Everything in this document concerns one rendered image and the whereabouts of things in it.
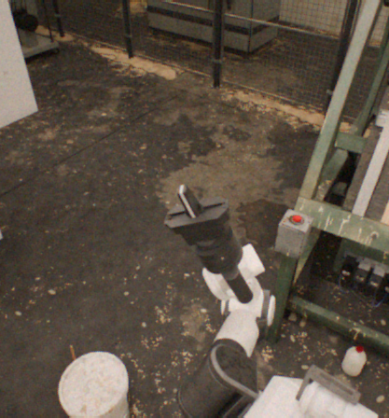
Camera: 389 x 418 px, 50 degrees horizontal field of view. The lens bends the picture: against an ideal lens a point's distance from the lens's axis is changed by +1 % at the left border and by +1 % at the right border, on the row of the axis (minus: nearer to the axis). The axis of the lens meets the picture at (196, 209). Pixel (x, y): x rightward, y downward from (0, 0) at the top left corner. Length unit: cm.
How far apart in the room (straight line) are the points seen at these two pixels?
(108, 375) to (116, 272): 98
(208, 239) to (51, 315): 208
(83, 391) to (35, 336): 75
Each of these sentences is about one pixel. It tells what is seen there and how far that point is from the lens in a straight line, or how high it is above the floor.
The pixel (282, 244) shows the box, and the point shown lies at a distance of 193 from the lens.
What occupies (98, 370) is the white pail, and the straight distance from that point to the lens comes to 210.
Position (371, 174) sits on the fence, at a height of 107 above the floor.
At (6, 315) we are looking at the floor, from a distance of 288.
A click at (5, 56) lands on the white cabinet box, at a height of 64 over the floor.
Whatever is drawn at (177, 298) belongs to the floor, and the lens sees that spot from 272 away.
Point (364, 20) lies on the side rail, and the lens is 210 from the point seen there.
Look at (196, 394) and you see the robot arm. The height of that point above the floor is 133.
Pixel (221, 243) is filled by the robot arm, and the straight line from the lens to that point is 80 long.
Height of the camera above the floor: 216
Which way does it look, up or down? 41 degrees down
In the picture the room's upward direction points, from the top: straight up
